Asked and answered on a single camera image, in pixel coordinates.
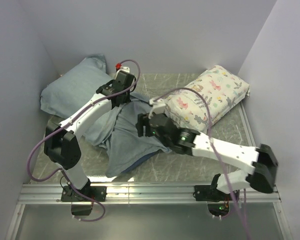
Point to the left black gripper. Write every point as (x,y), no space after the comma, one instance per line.
(128,98)

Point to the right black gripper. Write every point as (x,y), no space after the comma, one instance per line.
(143,120)

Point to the blue pillowcase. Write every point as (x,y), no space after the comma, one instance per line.
(115,131)

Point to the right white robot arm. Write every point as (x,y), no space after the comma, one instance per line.
(257,166)

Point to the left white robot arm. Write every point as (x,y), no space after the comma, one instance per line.
(62,147)

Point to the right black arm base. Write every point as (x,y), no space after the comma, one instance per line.
(218,202)

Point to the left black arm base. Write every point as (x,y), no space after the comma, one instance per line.
(83,200)

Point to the floral patterned pillow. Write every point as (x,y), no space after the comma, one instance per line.
(217,92)

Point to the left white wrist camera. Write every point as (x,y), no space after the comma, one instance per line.
(119,67)

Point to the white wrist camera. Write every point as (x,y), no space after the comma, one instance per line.
(158,106)
(119,67)

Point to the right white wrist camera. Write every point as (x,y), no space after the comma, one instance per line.
(158,106)

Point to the aluminium mounting rail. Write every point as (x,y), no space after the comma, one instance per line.
(116,193)

